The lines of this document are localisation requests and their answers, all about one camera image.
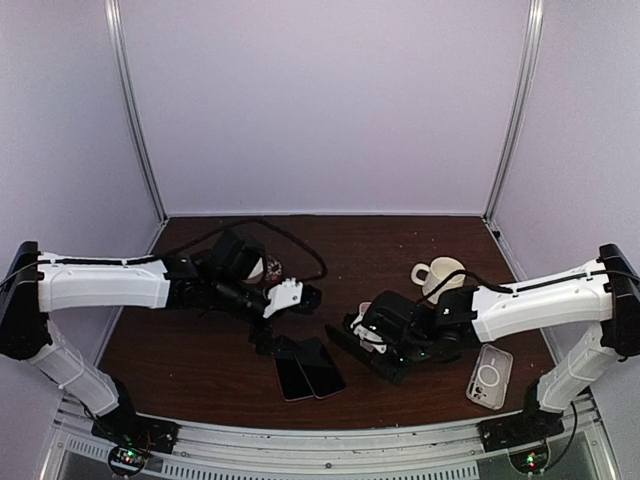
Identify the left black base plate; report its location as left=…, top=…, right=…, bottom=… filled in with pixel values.
left=91, top=417, right=180, bottom=454

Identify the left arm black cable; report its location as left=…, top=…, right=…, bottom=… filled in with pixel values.
left=0, top=217, right=329, bottom=301

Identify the circuit board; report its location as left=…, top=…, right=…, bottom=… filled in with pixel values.
left=107, top=446, right=149, bottom=476
left=509, top=446, right=550, bottom=475

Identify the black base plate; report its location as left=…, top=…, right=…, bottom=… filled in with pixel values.
left=478, top=412, right=564, bottom=453
left=91, top=417, right=180, bottom=454

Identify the left aluminium frame post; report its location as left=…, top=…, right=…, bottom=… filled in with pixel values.
left=103, top=0, right=168, bottom=224

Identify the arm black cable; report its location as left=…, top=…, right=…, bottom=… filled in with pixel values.
left=414, top=269, right=640, bottom=306
left=0, top=217, right=329, bottom=301

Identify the aluminium frame post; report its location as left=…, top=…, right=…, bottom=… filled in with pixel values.
left=103, top=0, right=168, bottom=224
left=483, top=0, right=546, bottom=229

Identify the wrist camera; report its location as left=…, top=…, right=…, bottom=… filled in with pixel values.
left=262, top=278, right=303, bottom=319
left=363, top=290, right=421, bottom=346

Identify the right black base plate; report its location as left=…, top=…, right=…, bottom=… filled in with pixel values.
left=478, top=412, right=564, bottom=453

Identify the aluminium front rail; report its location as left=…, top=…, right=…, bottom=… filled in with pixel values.
left=36, top=405, right=620, bottom=479

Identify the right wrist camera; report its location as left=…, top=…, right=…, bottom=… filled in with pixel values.
left=363, top=290, right=421, bottom=346

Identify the right circuit board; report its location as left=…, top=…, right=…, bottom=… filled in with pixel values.
left=509, top=446, right=550, bottom=475

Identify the black smartphone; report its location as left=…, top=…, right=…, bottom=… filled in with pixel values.
left=324, top=322, right=401, bottom=386
left=291, top=337, right=346, bottom=399
left=273, top=335, right=314, bottom=402

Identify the white ceramic bowl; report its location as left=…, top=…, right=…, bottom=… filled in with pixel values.
left=246, top=257, right=265, bottom=283

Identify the clear phone case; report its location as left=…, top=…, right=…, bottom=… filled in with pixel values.
left=466, top=344, right=513, bottom=410

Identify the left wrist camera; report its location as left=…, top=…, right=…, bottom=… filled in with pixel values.
left=262, top=278, right=303, bottom=319

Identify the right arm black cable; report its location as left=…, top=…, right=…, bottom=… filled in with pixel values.
left=414, top=269, right=640, bottom=306

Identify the cream ceramic mug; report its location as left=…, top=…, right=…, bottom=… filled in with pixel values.
left=410, top=257, right=465, bottom=305

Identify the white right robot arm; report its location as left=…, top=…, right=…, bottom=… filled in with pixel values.
left=325, top=244, right=639, bottom=442

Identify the left circuit board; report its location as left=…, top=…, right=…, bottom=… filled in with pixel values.
left=107, top=446, right=149, bottom=476

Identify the pink phone case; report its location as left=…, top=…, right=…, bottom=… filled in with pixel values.
left=347, top=302, right=387, bottom=354

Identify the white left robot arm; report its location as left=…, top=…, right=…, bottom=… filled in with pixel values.
left=1, top=239, right=322, bottom=444

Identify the right aluminium frame post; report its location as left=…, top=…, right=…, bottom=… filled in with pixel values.
left=483, top=0, right=546, bottom=229

